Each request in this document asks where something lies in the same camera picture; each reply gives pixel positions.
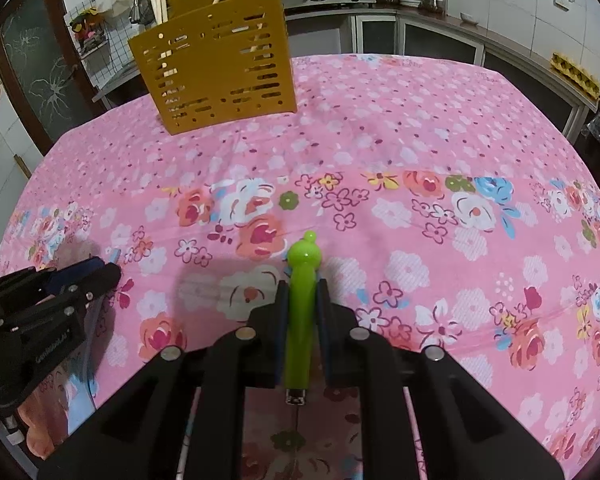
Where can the egg carton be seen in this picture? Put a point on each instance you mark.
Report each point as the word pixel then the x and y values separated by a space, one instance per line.
pixel 575 72

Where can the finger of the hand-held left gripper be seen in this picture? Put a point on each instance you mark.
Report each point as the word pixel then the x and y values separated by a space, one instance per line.
pixel 75 272
pixel 97 285

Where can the pink floral tablecloth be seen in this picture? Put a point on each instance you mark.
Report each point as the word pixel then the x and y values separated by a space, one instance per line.
pixel 405 135

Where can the yellow perforated utensil holder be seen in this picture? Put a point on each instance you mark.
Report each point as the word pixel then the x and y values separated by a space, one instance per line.
pixel 220 75

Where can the brown frosted glass door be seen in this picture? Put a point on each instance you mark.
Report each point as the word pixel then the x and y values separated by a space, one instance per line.
pixel 35 70

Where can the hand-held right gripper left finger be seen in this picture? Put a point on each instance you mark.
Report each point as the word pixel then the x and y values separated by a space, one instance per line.
pixel 281 340

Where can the steel gas stove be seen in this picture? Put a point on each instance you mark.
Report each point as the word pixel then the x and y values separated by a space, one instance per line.
pixel 330 0

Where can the person's left hand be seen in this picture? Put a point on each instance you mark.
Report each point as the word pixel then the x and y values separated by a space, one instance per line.
pixel 45 420

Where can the wooden broom stick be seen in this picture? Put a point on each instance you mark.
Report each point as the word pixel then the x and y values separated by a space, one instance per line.
pixel 22 167

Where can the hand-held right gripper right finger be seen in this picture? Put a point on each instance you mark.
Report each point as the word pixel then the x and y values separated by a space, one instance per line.
pixel 324 340

